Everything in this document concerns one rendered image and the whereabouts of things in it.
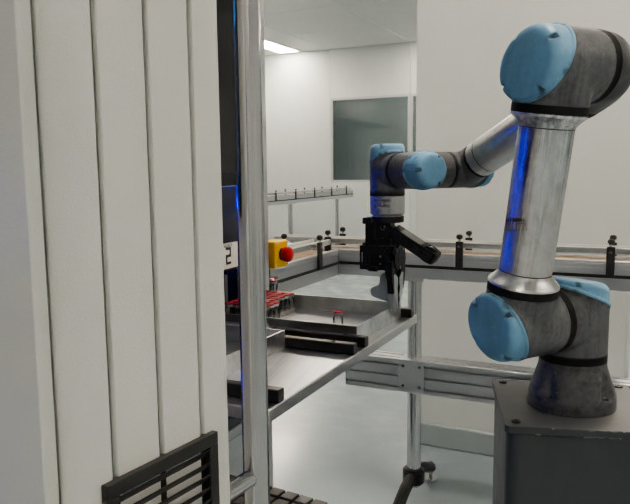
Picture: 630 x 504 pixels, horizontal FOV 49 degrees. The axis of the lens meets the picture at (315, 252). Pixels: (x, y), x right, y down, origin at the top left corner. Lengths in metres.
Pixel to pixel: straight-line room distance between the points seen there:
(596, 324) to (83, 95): 0.99
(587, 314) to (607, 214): 1.61
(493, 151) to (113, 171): 0.99
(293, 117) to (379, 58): 1.58
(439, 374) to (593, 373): 1.20
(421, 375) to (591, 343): 1.25
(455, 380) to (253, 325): 1.83
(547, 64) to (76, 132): 0.76
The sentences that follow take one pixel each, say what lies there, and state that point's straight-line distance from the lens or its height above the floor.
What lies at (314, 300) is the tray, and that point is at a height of 0.90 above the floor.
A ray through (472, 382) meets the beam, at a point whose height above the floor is 0.50.
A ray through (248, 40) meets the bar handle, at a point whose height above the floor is 1.33.
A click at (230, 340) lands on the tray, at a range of 1.37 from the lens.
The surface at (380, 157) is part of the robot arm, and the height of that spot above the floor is 1.24.
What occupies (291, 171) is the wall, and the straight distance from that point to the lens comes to 10.57.
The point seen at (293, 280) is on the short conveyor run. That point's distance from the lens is 2.13.
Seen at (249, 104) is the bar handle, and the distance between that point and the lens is 0.61.
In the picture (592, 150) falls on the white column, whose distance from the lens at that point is 2.84.
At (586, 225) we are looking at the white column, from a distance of 2.85.
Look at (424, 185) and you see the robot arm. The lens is 1.36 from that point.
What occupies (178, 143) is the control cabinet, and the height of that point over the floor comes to 1.24.
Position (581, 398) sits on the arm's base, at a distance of 1.28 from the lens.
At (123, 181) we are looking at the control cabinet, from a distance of 0.49.
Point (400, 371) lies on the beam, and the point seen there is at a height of 0.50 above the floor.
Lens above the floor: 1.22
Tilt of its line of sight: 7 degrees down
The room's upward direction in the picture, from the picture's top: 1 degrees counter-clockwise
